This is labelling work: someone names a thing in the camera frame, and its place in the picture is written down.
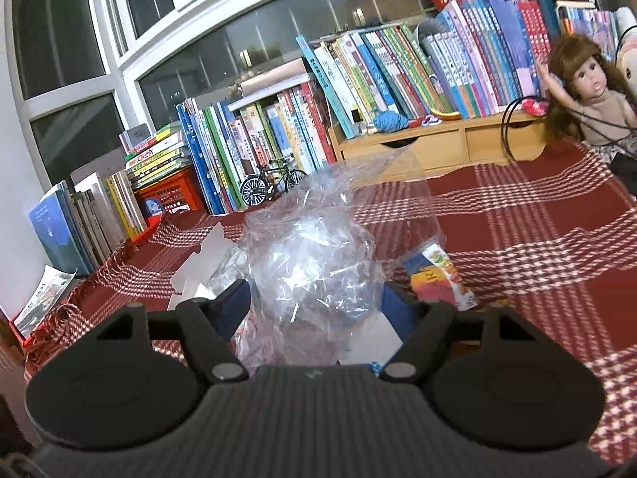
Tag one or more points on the red patterned trinket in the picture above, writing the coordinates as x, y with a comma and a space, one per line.
533, 107

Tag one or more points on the grey board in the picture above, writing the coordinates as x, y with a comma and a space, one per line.
97, 167

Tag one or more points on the white framed window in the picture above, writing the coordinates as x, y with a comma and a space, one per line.
149, 45

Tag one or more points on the red tray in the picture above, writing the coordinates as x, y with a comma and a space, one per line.
144, 231

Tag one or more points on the row of colourful upright books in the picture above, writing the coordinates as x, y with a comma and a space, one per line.
378, 79

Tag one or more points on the wooden drawer organizer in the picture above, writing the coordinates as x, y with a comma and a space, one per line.
423, 147

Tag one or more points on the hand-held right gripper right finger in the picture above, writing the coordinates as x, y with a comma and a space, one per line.
398, 313

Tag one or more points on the clear plastic bag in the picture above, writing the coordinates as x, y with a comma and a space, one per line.
313, 259

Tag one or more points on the stack of flat-lying books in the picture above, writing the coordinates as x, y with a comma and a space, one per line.
157, 157

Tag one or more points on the printed leaflet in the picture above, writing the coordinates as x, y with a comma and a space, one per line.
45, 298

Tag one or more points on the blue round tin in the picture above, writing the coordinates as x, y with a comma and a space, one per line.
153, 207

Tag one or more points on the white cardboard piece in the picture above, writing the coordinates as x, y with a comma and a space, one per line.
201, 264

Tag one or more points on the miniature bicycle model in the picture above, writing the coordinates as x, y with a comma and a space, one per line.
271, 181

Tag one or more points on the yellow curved toy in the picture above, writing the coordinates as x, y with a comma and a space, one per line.
445, 114

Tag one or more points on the black pouch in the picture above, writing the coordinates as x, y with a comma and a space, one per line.
624, 169

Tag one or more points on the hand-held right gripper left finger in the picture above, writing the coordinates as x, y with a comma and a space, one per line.
231, 308

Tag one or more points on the blue yarn ball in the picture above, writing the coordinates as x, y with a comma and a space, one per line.
390, 122

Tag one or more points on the white plush toy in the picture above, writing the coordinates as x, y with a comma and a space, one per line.
628, 62

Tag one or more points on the rolled beige paper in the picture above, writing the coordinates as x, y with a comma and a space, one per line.
278, 84

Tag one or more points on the nail polish bottle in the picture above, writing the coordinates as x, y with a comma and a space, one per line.
359, 122

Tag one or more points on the row of pale thin books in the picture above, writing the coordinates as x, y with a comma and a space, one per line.
94, 219

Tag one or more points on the red plaid blanket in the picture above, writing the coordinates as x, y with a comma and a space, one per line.
522, 239

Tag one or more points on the orange and blue snack wrapper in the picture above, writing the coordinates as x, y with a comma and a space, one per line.
440, 279

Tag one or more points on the brown-haired doll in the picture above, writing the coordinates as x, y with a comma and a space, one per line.
592, 84

